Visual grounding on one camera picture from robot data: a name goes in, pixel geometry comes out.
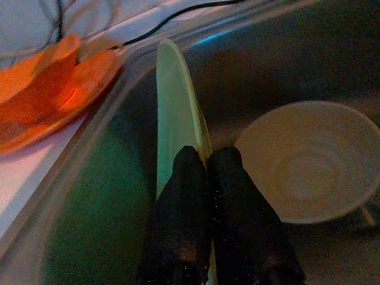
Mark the orange plate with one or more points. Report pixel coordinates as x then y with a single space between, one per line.
89 77

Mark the white bowl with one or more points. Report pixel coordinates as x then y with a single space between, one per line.
305 163

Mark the green plate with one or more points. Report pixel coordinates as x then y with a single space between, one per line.
175 112

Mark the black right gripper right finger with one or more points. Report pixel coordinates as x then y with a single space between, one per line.
246 237

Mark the stainless steel sink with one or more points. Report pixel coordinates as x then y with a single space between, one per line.
267 59

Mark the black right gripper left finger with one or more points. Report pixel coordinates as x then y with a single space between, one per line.
178 231

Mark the orange bowl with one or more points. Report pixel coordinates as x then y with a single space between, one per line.
35 86

